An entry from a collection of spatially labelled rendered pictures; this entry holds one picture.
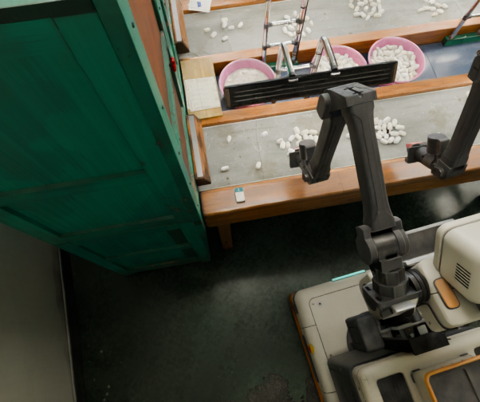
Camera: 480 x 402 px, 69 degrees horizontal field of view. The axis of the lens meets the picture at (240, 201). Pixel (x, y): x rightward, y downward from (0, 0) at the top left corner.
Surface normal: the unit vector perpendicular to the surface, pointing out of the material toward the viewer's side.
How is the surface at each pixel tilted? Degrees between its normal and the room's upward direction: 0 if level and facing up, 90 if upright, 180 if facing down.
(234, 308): 0
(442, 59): 0
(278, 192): 0
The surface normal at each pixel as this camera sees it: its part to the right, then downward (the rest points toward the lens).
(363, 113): 0.13, 0.13
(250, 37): 0.00, -0.34
